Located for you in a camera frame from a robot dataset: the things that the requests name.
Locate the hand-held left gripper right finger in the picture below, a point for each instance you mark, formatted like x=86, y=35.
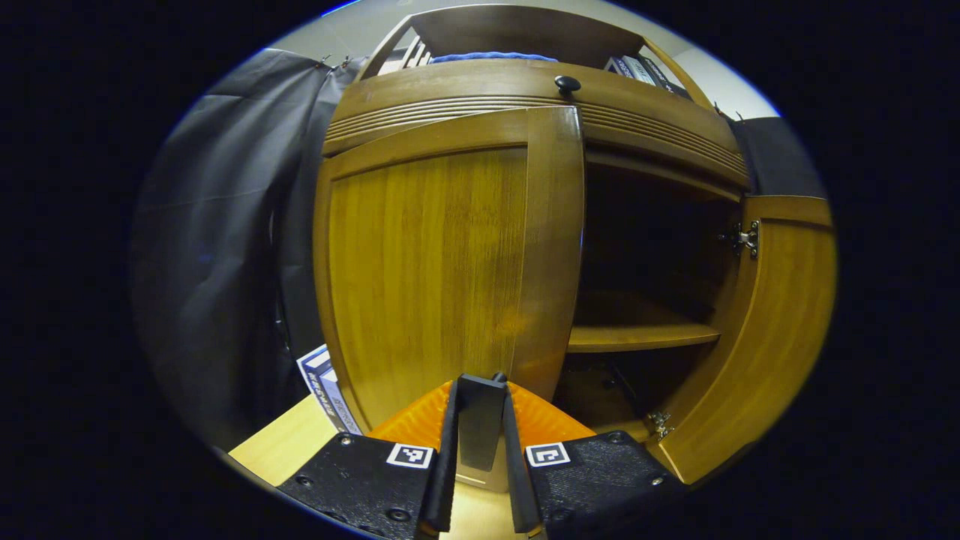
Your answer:
x=517, y=472

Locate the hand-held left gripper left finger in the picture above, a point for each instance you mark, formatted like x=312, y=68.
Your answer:
x=448, y=465

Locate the wooden shoe cabinet door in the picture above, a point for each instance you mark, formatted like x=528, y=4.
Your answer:
x=427, y=262
x=772, y=337

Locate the wooden double-door shoe cabinet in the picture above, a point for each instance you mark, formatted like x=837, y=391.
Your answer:
x=525, y=30

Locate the metal door hinge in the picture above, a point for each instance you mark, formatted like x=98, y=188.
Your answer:
x=744, y=238
x=659, y=424

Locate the wooden cabinet drawer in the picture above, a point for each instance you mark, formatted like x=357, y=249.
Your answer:
x=465, y=82

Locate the wooden inner shelf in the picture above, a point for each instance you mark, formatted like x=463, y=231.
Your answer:
x=637, y=336

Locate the black round drawer knob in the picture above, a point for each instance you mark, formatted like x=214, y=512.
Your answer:
x=567, y=84

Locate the blue folded towel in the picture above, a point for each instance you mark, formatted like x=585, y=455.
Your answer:
x=495, y=57

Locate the blue cover book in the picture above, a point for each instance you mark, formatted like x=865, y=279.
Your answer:
x=619, y=67

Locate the white spine book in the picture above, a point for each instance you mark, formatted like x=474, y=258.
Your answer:
x=641, y=70

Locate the black spine book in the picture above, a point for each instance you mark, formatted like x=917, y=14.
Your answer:
x=667, y=79

